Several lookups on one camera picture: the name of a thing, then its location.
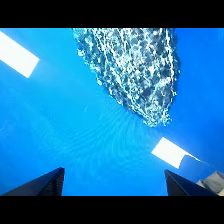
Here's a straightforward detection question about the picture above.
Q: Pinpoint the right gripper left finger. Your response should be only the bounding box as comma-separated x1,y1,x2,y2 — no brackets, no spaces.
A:
1,166,66,197

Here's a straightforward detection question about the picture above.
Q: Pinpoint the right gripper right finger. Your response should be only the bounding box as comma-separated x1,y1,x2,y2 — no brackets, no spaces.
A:
164,168,218,197

